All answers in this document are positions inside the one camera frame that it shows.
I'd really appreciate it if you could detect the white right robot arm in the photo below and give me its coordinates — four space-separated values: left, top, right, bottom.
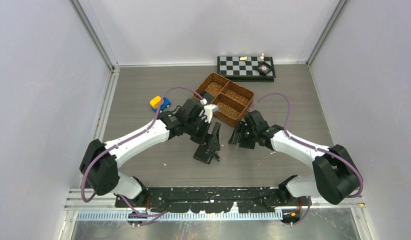
228 110 363 206

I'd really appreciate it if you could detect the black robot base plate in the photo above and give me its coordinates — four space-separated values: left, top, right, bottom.
114 186 313 215

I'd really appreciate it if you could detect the black white chessboard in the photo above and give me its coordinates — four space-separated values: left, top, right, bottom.
216 56 276 83

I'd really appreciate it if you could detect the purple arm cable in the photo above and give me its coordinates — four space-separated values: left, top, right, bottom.
80 86 206 227
248 92 365 227

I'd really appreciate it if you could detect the blue toy car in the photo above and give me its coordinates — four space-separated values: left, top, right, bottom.
151 97 171 113

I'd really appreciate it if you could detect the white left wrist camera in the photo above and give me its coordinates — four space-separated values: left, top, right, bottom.
203 104 219 123

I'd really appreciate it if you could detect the black card in basket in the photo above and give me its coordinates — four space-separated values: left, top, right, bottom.
200 91 215 104

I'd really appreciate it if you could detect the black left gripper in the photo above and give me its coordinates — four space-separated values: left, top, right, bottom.
184 116 220 150

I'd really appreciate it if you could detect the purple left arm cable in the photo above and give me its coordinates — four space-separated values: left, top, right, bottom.
80 86 206 227

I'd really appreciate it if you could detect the woven wicker divided basket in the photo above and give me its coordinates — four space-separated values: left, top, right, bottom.
195 72 255 128

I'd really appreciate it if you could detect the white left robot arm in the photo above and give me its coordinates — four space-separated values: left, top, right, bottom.
79 98 221 207

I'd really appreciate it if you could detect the yellow toy block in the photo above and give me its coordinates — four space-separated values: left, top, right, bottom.
149 95 163 109

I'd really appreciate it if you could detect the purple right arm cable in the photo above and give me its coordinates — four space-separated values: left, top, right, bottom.
248 92 365 227

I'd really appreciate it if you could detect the black leather card holder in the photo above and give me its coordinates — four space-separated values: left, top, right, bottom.
193 145 221 165

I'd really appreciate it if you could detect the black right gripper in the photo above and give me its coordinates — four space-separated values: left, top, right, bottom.
228 120 258 150

